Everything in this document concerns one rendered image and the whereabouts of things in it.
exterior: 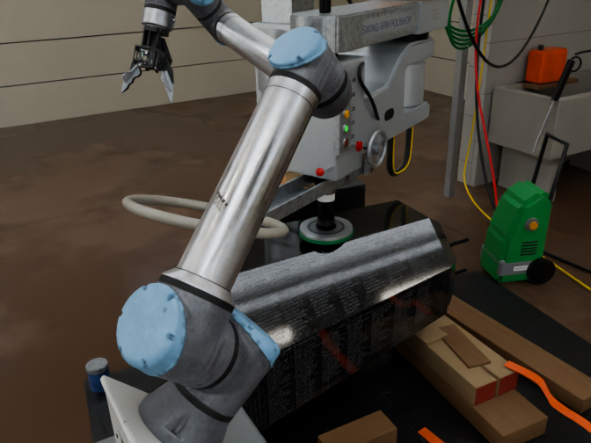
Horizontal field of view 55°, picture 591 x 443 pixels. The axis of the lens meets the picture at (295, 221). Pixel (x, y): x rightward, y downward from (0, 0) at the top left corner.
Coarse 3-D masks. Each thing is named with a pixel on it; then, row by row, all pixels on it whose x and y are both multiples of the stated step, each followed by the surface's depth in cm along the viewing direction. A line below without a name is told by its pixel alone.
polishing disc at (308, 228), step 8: (336, 216) 239; (304, 224) 233; (312, 224) 233; (336, 224) 232; (344, 224) 232; (304, 232) 226; (312, 232) 226; (320, 232) 226; (328, 232) 226; (336, 232) 226; (344, 232) 226; (320, 240) 222; (328, 240) 222
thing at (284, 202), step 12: (360, 168) 231; (372, 168) 232; (300, 180) 217; (312, 180) 224; (348, 180) 225; (276, 192) 205; (288, 192) 212; (300, 192) 213; (312, 192) 205; (324, 192) 211; (276, 204) 202; (288, 204) 193; (300, 204) 199; (276, 216) 189
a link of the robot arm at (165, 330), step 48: (288, 48) 114; (288, 96) 112; (336, 96) 122; (240, 144) 111; (288, 144) 111; (240, 192) 107; (192, 240) 107; (240, 240) 106; (144, 288) 102; (192, 288) 100; (144, 336) 97; (192, 336) 98; (192, 384) 105
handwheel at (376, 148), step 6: (378, 132) 214; (384, 132) 219; (372, 138) 212; (384, 138) 221; (366, 144) 220; (372, 144) 212; (378, 144) 216; (384, 144) 222; (372, 150) 217; (378, 150) 216; (384, 150) 223; (378, 156) 220; (384, 156) 223; (372, 162) 216; (378, 162) 221
